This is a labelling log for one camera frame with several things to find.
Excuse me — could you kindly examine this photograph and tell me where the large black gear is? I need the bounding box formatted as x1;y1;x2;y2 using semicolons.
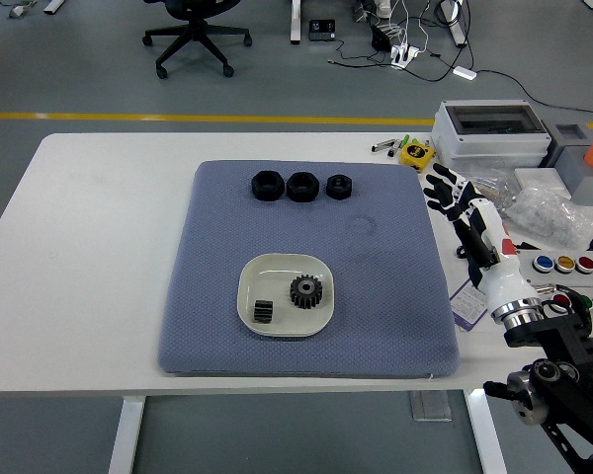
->
290;275;325;311

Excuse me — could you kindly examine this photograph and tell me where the black office chair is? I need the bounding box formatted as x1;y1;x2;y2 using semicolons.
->
141;0;254;79

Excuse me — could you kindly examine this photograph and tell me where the large black hex nut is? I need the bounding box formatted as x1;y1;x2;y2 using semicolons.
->
250;170;285;202
286;171;320;203

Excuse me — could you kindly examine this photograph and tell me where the white table leg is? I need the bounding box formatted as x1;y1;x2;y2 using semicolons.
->
108;396;147;474
463;388;508;474

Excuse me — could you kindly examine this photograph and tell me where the small black hex nut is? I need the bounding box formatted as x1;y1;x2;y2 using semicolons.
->
325;174;354;200

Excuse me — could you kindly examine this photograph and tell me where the blue-grey textured mat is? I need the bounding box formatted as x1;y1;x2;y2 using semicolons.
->
157;160;462;379

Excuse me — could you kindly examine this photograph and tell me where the long black floor cable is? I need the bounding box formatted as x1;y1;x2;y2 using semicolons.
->
476;69;593;122

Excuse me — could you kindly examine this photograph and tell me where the clear bag of resistors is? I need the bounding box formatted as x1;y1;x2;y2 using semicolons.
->
462;166;518;211

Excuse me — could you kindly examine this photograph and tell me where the yellow tape measure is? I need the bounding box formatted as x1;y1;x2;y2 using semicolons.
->
399;140;436;172

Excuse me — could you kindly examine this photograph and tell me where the black desk phone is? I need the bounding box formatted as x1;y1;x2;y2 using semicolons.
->
308;18;337;42

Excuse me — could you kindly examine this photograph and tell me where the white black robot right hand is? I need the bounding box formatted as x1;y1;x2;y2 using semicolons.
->
423;162;543;313

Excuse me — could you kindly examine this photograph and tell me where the small black gear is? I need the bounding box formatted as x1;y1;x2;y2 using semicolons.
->
251;299;275;325

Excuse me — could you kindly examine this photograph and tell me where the white desk leg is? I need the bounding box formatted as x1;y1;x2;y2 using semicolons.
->
443;0;468;48
290;0;303;44

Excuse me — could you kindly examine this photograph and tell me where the white square plate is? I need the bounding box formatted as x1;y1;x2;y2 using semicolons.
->
236;253;336;339

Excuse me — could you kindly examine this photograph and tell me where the purple-edged label card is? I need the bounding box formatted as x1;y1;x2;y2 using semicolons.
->
448;278;490;332

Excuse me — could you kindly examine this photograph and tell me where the grey electrical enclosure box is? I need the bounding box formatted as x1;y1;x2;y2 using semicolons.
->
432;100;553;175

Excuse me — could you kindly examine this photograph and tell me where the white power strip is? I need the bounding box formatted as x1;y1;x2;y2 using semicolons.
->
389;42;420;69

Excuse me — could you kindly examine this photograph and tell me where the clear bag of parts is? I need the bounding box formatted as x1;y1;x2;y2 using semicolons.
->
502;180;593;251

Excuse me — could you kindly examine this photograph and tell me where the black power brick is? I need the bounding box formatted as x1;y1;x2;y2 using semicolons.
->
371;24;394;51

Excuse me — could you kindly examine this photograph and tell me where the small grey recessed box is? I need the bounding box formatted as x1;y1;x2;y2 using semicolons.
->
543;120;592;167

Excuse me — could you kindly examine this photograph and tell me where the four-button control box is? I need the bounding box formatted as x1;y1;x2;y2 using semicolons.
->
516;249;593;288

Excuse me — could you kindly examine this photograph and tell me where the grey block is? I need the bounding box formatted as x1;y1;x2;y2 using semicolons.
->
557;145;593;206

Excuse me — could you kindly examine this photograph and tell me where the white flat box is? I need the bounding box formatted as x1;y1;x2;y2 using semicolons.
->
513;166;572;198

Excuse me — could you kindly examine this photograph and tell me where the grey floor plate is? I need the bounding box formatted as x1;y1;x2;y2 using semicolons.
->
408;390;454;423

